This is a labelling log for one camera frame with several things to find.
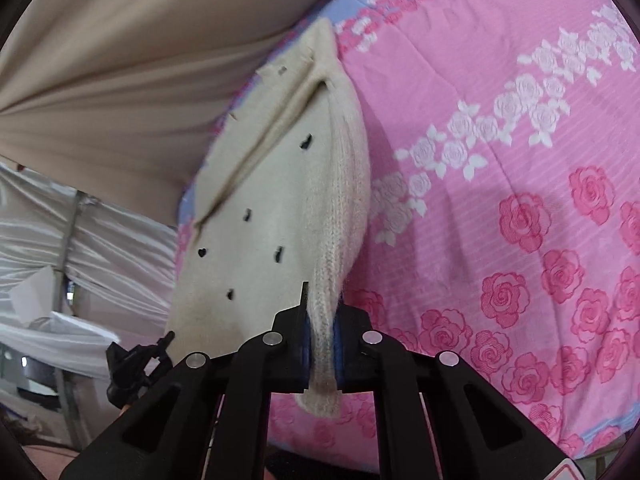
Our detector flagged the cream knit sweater black hearts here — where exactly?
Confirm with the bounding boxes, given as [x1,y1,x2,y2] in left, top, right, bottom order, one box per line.
[167,18,371,417]

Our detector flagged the white satin drape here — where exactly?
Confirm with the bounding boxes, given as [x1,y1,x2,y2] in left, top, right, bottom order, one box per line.
[1,167,177,442]

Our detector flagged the beige curtain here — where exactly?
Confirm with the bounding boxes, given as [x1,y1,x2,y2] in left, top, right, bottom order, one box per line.
[1,0,318,226]

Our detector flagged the pink blue floral bedspread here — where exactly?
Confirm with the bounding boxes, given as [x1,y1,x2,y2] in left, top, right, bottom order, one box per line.
[171,0,640,474]

